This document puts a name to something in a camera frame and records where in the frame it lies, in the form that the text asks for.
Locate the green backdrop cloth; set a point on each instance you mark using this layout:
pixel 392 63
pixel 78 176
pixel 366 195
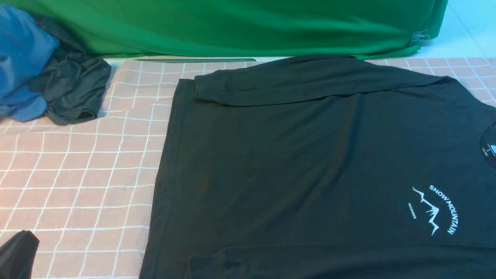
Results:
pixel 367 29

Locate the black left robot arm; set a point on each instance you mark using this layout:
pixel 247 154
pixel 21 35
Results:
pixel 17 256

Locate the dark gray crumpled garment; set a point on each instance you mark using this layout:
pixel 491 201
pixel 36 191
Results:
pixel 73 82

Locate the pink white-grid tablecloth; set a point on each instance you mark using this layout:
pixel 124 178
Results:
pixel 86 191

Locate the blue garment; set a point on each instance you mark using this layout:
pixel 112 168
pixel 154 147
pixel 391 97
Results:
pixel 25 49

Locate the metal binder clip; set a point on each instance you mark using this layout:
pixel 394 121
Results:
pixel 419 36

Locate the dark gray long-sleeve top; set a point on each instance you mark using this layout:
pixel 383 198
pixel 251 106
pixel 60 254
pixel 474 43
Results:
pixel 324 167

